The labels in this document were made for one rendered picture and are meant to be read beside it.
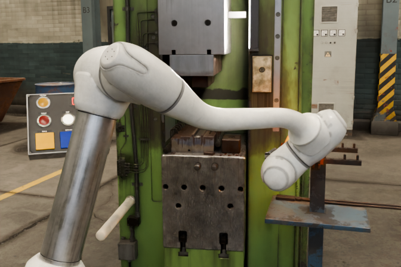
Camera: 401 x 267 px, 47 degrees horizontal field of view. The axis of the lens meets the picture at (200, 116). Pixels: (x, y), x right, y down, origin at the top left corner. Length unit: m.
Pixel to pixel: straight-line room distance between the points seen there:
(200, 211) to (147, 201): 0.36
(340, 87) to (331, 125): 5.94
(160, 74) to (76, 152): 0.30
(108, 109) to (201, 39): 1.00
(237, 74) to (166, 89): 1.53
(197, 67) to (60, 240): 1.13
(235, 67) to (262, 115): 1.34
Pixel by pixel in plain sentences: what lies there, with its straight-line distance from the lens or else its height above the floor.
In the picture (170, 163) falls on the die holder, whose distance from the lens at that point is 2.09.
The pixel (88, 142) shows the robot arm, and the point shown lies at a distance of 1.15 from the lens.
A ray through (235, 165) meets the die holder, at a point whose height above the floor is 0.87.
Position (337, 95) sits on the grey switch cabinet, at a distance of 7.27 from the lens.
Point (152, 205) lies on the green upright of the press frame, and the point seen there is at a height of 0.60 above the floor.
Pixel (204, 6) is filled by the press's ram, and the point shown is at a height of 1.57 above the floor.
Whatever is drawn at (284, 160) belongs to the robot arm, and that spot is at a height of 1.08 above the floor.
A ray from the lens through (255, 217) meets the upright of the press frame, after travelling 2.34.
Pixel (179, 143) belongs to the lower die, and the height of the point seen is 0.95.
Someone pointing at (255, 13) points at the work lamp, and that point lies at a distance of 2.15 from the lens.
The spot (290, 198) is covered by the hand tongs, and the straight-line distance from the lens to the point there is 2.10.
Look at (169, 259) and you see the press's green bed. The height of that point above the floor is 0.41.
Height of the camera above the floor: 1.41
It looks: 9 degrees down
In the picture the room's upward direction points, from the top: straight up
